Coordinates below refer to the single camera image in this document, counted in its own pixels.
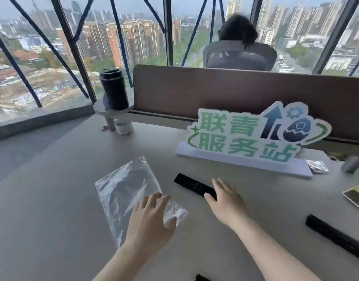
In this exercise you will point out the person's left hand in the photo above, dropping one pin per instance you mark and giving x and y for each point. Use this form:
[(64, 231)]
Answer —
[(148, 228)]

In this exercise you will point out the person's right hand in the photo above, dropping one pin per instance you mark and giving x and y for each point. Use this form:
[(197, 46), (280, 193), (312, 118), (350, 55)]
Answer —
[(229, 203)]

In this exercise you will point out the person's right thumb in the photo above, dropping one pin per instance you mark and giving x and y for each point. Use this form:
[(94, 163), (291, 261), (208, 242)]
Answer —
[(210, 199)]

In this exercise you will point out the person's left thumb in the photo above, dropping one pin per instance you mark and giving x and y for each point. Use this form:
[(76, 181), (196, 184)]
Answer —
[(171, 223)]

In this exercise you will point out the person's left middle finger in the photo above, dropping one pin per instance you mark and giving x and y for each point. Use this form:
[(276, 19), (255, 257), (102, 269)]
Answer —
[(154, 200)]

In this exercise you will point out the person's left forearm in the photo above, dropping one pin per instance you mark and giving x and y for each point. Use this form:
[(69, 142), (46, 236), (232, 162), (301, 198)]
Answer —
[(129, 264)]

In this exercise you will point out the person's right forearm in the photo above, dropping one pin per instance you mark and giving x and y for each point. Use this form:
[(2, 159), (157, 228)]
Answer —
[(273, 251)]

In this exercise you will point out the clear plastic bag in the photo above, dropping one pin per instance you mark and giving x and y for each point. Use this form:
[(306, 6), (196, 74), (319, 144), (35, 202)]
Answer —
[(123, 190)]

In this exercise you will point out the small black object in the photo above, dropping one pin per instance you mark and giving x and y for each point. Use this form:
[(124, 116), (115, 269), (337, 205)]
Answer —
[(202, 278)]

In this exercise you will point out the green and white cutout sign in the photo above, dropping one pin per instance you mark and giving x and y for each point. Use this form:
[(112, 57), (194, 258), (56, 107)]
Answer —
[(244, 134)]

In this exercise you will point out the white plastic bottle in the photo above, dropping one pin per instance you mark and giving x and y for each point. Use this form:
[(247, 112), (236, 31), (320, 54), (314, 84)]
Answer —
[(123, 127)]

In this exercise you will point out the white sign base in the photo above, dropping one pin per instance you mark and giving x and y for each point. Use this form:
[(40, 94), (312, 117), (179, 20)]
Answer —
[(299, 169)]

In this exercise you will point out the grey clamp-on cup shelf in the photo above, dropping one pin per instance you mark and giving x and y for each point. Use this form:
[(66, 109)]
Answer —
[(109, 112)]

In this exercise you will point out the brown desk partition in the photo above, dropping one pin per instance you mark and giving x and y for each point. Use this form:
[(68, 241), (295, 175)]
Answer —
[(226, 90)]

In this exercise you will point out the small printed snack packet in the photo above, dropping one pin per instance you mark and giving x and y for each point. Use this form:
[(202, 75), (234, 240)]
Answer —
[(317, 166)]

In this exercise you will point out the black thermos bottle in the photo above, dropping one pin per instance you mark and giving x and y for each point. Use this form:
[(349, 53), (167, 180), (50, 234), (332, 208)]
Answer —
[(114, 89)]

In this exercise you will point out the long black remote control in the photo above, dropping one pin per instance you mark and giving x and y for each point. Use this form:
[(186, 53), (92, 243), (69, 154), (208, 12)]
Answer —
[(334, 235)]

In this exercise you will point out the grey mesh office chair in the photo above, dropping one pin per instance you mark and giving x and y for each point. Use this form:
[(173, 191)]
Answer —
[(239, 58)]

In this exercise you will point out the yellow printed booklet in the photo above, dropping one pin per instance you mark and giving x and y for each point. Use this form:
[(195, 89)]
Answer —
[(356, 197)]

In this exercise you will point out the grey metal cylinder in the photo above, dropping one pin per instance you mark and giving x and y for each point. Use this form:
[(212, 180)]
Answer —
[(353, 164)]

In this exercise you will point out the dark window frame post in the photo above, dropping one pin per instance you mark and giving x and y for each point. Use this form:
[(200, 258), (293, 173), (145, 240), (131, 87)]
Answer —
[(72, 46), (168, 29), (336, 35), (256, 8)]

